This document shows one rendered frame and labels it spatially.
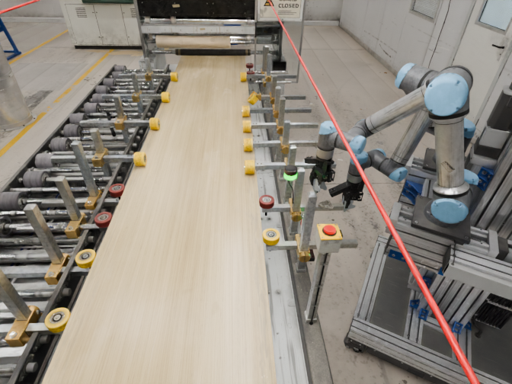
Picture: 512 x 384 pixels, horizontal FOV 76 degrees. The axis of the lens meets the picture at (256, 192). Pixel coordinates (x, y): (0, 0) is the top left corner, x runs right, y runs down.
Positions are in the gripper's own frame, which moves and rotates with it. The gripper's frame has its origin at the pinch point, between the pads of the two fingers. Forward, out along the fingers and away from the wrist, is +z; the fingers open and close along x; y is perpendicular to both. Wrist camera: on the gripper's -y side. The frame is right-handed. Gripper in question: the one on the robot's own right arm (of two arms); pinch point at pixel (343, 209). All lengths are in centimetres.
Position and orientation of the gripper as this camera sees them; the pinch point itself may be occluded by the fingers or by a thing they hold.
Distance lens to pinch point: 182.8
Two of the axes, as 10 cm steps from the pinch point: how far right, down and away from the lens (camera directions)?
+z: 0.0, 7.9, 6.2
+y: 10.0, -0.3, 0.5
